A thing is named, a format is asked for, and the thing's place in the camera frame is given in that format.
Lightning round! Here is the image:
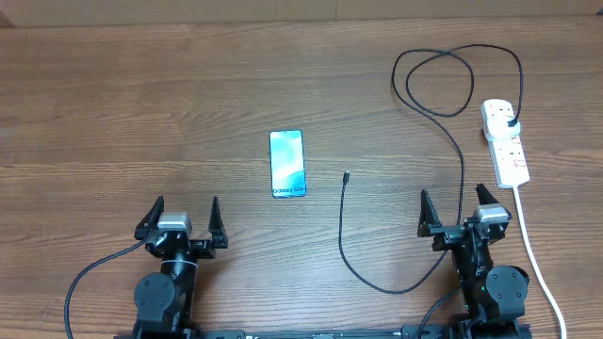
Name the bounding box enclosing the white power strip cord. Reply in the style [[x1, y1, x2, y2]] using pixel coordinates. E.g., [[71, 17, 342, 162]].
[[511, 186, 568, 339]]

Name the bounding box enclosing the white power strip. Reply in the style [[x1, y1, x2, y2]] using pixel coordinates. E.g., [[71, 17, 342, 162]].
[[481, 99, 530, 188]]

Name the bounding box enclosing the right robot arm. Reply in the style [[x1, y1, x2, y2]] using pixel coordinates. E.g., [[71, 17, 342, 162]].
[[417, 184, 531, 338]]

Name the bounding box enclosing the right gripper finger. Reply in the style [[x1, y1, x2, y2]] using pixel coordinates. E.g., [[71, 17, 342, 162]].
[[417, 189, 442, 237], [476, 184, 498, 205]]

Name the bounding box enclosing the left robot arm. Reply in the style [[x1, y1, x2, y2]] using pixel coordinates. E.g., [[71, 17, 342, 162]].
[[133, 197, 228, 338]]

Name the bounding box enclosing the Samsung Galaxy smartphone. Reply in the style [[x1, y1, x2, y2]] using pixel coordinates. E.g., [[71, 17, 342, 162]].
[[269, 130, 307, 199]]

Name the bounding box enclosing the white charger adapter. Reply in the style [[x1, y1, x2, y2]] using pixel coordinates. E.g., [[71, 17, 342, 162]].
[[483, 115, 521, 141]]

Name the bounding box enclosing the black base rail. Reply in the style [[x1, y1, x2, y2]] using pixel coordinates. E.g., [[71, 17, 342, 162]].
[[115, 325, 532, 339]]

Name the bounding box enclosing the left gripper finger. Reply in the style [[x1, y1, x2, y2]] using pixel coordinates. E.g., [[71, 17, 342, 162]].
[[134, 196, 164, 240], [208, 196, 228, 249]]

